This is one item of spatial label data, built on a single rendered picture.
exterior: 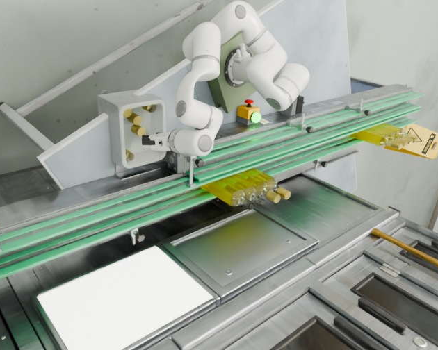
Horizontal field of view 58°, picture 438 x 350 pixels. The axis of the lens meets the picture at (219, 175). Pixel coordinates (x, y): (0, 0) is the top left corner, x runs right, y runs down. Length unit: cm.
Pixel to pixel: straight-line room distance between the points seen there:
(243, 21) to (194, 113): 37
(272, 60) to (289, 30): 56
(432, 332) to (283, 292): 43
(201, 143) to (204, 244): 45
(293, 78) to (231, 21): 28
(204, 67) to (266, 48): 28
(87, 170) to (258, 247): 65
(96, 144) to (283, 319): 83
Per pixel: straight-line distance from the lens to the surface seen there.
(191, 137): 111
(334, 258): 149
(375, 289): 145
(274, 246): 144
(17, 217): 131
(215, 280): 127
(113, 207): 133
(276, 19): 183
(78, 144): 139
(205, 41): 122
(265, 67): 133
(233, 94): 161
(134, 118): 138
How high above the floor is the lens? 196
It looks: 42 degrees down
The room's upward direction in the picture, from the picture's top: 120 degrees clockwise
